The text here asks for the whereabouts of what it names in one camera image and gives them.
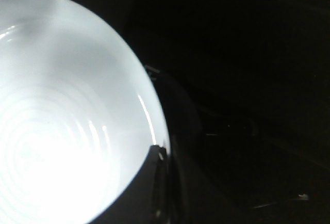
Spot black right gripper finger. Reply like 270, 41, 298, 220
95, 145, 179, 224

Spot black glass gas cooktop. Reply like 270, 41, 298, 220
91, 0, 329, 223

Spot light blue plate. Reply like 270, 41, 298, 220
1, 0, 170, 223

